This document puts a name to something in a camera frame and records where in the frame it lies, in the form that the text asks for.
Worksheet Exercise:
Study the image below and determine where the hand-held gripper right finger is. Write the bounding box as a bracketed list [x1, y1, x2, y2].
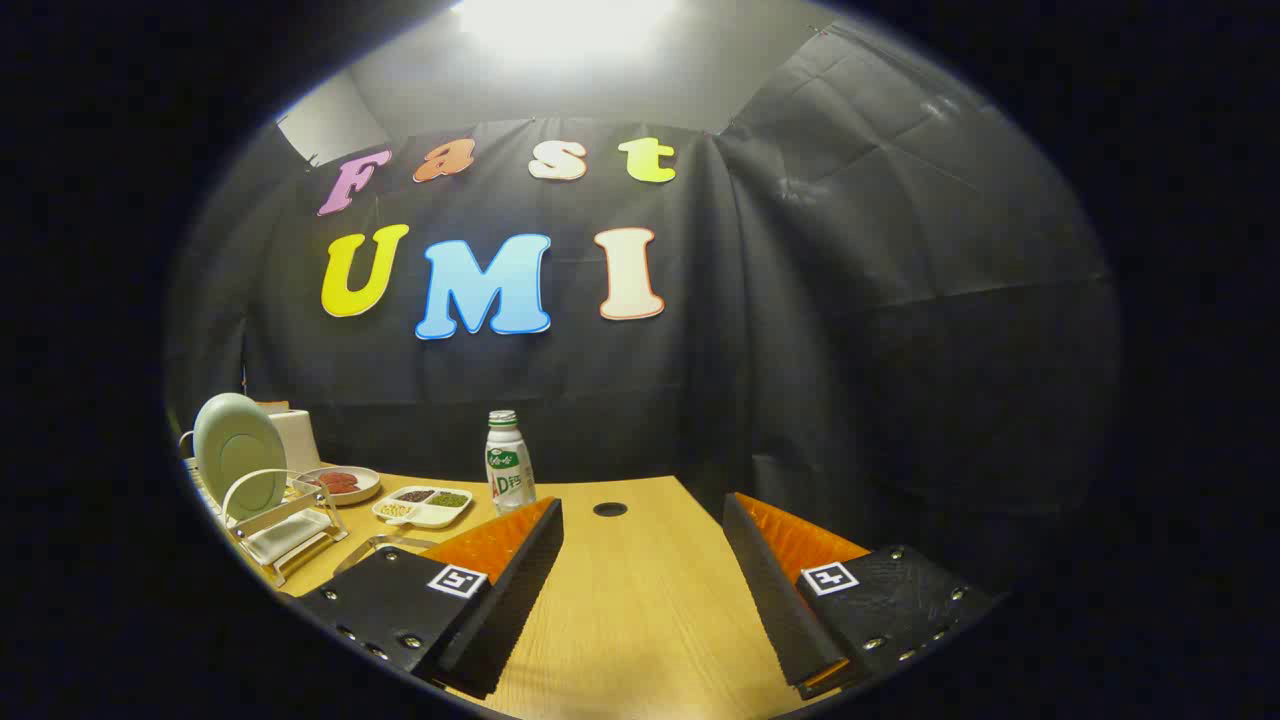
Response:
[722, 492, 1001, 701]

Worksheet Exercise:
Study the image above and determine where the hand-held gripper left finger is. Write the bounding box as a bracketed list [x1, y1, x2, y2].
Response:
[297, 497, 564, 701]

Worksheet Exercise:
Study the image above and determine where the metal wire basket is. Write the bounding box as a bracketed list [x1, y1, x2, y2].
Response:
[334, 535, 441, 577]

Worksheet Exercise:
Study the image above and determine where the white wire dish rack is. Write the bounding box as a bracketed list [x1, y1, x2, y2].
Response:
[180, 430, 349, 588]

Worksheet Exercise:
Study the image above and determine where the pale green plate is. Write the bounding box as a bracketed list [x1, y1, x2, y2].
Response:
[193, 393, 289, 521]

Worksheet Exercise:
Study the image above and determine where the white divided bean dish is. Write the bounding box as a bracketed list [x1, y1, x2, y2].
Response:
[372, 486, 473, 529]

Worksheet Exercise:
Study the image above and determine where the grey plate with meat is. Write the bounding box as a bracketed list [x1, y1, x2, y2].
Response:
[297, 466, 382, 506]

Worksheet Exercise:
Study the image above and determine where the white drink bottle green label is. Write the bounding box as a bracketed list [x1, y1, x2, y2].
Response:
[486, 410, 537, 515]

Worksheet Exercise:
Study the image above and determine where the white drip tray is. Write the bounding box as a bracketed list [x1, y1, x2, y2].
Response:
[245, 508, 333, 567]

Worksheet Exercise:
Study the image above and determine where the white toaster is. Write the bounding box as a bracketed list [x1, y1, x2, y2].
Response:
[262, 403, 322, 477]

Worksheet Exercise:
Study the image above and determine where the black backdrop cloth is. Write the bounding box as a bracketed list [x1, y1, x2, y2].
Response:
[165, 20, 1121, 601]

